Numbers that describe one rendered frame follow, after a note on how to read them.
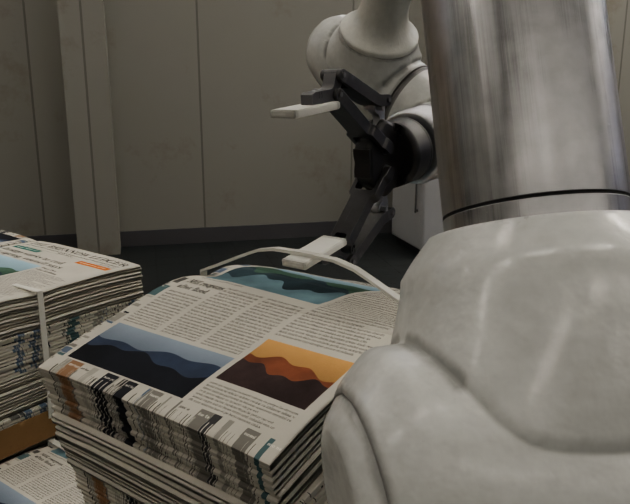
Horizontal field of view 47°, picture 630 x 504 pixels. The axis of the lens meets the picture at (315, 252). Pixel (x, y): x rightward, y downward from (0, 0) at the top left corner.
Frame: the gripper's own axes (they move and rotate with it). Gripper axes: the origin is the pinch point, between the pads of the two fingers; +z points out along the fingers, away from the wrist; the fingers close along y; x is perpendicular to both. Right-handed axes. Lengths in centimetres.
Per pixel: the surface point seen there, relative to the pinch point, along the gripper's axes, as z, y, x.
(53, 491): 11, 41, 35
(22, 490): 14, 41, 39
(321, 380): 12.5, 11.7, -11.8
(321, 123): -407, 62, 312
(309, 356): 10.2, 11.3, -8.8
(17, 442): 9, 39, 47
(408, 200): -401, 116, 231
